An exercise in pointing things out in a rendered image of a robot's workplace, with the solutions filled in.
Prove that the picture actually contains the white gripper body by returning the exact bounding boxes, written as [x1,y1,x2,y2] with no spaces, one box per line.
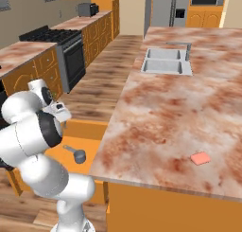
[43,101,73,123]

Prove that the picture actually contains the orange open drawer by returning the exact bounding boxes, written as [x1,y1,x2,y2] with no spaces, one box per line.
[6,117,110,205]

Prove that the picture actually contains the grey measuring cup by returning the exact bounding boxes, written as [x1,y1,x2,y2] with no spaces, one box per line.
[62,144,87,165]

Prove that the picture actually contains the orange corner base cupboards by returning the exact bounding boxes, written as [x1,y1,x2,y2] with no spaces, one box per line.
[1,47,63,101]

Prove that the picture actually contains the black stove with oven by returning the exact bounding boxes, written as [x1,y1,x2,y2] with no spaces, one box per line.
[18,25,87,95]

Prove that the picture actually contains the orange base cupboard run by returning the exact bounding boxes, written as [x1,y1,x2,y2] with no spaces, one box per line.
[80,11,113,69]

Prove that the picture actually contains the grey toaster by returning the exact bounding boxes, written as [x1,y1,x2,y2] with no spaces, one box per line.
[77,2,100,18]

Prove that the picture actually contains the orange tall cupboard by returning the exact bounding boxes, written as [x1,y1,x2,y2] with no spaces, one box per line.
[91,0,121,41]

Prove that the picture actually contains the grey double sink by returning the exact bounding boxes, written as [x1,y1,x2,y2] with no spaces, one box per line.
[140,47,194,77]

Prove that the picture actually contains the grey sink tap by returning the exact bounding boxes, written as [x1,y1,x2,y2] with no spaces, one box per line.
[165,41,193,62]

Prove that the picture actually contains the pink sponge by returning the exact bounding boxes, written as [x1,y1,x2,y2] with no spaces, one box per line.
[190,152,212,167]

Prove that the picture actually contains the grey fridge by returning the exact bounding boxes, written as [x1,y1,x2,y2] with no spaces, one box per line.
[150,0,192,28]

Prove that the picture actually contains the orange cupboards under microwave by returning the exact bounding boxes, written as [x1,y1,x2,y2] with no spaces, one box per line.
[185,5,224,29]

